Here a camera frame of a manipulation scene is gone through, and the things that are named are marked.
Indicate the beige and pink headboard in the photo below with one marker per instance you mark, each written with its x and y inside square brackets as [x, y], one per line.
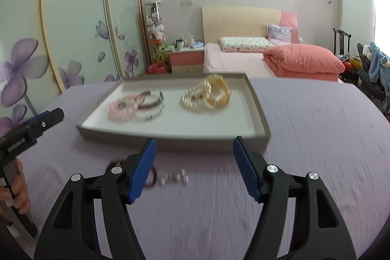
[237, 22]

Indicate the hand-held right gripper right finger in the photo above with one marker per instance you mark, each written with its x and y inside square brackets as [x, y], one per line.
[248, 168]

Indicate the person's left hand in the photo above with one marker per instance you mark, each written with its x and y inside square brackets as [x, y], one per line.
[23, 190]

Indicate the purple pillow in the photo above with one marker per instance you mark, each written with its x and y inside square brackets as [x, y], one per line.
[278, 33]

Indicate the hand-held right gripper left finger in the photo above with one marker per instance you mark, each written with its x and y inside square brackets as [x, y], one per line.
[141, 170]

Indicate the flower print sliding wardrobe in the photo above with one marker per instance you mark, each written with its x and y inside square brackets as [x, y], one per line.
[76, 34]

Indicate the amber yellow bangle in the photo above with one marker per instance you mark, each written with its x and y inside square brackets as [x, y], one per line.
[221, 98]

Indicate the pink nightstand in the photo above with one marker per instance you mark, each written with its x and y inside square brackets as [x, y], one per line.
[186, 60]

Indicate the dark wooden chair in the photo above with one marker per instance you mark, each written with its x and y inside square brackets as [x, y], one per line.
[341, 42]

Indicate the black chair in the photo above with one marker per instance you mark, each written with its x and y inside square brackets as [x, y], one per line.
[370, 86]

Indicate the colourful clutter pile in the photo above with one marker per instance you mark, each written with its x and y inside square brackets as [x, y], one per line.
[350, 63]

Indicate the floral long pillow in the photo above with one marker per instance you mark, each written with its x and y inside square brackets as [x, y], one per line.
[243, 44]

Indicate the purple cloth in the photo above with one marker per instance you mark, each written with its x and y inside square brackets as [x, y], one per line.
[304, 132]

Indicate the clear plush toy tube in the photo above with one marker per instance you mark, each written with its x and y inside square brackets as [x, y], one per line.
[155, 31]

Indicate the white wall socket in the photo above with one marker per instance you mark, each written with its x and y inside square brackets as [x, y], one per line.
[187, 2]

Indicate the folded coral quilt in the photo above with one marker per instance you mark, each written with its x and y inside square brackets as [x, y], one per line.
[301, 62]

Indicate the blue plush garment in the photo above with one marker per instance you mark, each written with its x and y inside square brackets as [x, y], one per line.
[379, 65]

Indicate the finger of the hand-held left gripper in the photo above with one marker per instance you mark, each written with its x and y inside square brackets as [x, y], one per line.
[48, 119]

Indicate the bed with pink sheet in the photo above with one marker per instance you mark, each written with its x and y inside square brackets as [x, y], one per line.
[231, 63]

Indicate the grey cardboard tray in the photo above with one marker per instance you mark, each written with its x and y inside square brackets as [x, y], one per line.
[198, 124]

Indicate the red waste bin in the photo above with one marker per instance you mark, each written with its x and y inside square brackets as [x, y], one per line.
[157, 68]

